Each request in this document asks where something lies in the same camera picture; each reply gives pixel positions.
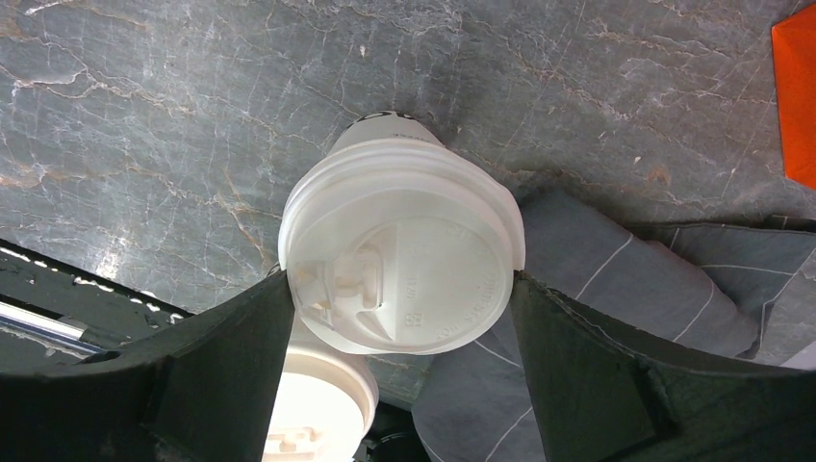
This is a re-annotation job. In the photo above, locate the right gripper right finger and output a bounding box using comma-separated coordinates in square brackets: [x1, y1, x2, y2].
[510, 272, 815, 461]

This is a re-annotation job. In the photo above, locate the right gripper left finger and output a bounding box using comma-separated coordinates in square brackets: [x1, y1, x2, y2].
[1, 271, 294, 461]

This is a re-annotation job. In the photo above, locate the lidded white coffee cup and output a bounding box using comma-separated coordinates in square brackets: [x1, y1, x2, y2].
[263, 319, 379, 462]

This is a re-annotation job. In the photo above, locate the orange paper bag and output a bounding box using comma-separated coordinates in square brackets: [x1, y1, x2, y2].
[771, 5, 815, 189]

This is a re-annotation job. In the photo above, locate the dark grey checked cloth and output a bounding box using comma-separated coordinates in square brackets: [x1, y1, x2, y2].
[412, 191, 815, 461]

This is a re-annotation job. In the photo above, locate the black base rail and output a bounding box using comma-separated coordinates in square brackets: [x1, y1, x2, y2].
[1, 241, 190, 372]

